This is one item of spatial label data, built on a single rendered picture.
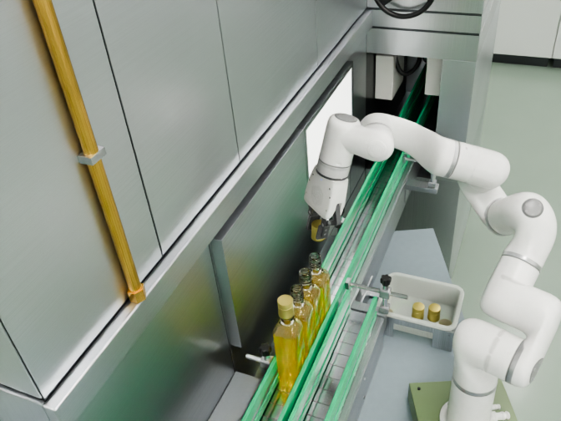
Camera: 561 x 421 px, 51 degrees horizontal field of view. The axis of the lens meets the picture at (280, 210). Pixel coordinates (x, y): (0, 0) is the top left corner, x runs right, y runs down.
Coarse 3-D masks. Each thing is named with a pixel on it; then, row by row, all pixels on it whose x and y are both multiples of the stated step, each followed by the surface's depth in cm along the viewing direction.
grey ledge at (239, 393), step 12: (240, 384) 146; (252, 384) 146; (228, 396) 143; (240, 396) 143; (252, 396) 143; (216, 408) 141; (228, 408) 141; (240, 408) 140; (216, 420) 138; (228, 420) 138; (240, 420) 138
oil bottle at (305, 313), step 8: (304, 304) 136; (296, 312) 135; (304, 312) 135; (312, 312) 139; (304, 320) 135; (312, 320) 141; (304, 328) 137; (312, 328) 142; (304, 336) 139; (312, 336) 143; (312, 344) 145
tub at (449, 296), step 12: (396, 276) 177; (408, 276) 176; (396, 288) 180; (408, 288) 178; (420, 288) 176; (432, 288) 174; (444, 288) 173; (456, 288) 171; (396, 300) 178; (408, 300) 178; (420, 300) 178; (432, 300) 177; (444, 300) 175; (456, 300) 173; (396, 312) 175; (408, 312) 174; (444, 312) 173; (456, 312) 164; (420, 324) 162; (432, 324) 161; (456, 324) 160
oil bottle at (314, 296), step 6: (312, 282) 142; (312, 288) 140; (318, 288) 142; (306, 294) 139; (312, 294) 140; (318, 294) 142; (312, 300) 139; (318, 300) 143; (312, 306) 140; (318, 306) 144; (318, 312) 145; (318, 318) 146; (318, 324) 147; (318, 330) 148
